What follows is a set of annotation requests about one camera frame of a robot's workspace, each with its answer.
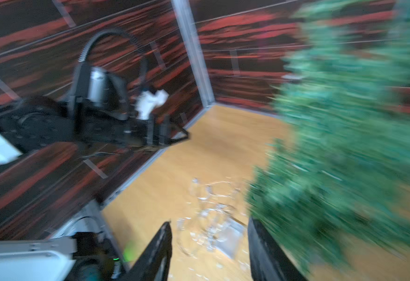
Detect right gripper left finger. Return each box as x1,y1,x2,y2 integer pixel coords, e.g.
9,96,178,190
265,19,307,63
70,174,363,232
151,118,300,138
118,221,173,281

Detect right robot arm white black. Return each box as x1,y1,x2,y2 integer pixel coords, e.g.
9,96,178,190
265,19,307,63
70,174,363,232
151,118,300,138
0,219,306,281

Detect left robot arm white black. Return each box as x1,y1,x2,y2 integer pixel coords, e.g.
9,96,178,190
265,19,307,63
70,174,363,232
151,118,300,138
0,96,190,166

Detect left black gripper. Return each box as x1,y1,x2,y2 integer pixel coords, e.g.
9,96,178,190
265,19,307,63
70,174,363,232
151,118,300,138
120,114,190,148

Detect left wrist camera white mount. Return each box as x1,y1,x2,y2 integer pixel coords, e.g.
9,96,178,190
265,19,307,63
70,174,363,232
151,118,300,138
135,90,169,120

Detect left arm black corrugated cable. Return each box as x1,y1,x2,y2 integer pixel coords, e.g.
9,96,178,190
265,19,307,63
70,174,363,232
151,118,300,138
66,27,148,106

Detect small green christmas tree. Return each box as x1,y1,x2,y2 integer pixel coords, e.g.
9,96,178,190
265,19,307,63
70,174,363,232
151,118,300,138
247,1,410,273

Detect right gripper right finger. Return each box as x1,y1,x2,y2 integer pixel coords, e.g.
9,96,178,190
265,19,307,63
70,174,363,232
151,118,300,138
248,218,307,281

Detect clear battery box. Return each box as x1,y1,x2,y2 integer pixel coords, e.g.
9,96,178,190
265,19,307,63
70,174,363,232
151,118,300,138
215,217,247,259

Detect white string lights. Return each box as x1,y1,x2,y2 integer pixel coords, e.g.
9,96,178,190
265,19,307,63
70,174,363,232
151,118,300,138
176,177,246,258

